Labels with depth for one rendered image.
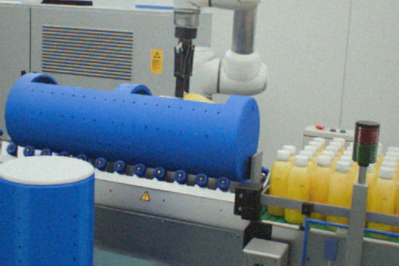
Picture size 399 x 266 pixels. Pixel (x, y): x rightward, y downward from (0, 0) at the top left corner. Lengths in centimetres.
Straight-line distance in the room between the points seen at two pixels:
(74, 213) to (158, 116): 46
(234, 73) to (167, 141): 78
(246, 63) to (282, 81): 225
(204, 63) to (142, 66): 120
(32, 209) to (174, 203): 53
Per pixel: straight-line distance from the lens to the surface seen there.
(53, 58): 423
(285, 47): 495
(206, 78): 278
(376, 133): 164
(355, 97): 490
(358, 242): 172
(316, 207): 189
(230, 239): 209
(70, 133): 223
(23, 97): 234
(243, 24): 269
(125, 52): 397
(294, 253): 193
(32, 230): 182
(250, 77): 276
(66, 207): 181
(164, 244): 222
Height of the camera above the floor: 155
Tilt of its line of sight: 10 degrees down
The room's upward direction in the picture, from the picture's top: 3 degrees clockwise
